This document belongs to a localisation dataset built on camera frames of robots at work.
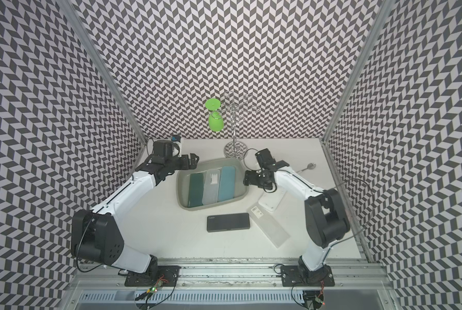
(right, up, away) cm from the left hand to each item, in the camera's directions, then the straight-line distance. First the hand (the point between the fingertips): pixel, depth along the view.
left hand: (190, 159), depth 87 cm
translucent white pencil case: (+8, -15, +10) cm, 19 cm away
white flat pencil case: (+38, -20, +5) cm, 43 cm away
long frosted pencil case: (+37, -30, 0) cm, 47 cm away
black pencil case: (+18, -28, -3) cm, 33 cm away
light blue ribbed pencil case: (+16, -16, +10) cm, 25 cm away
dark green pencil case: (+1, -16, +9) cm, 18 cm away
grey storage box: (+24, -17, +12) cm, 31 cm away
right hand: (+29, -12, +2) cm, 32 cm away
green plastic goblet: (+11, +20, +11) cm, 25 cm away
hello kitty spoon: (+62, -4, +17) cm, 64 cm away
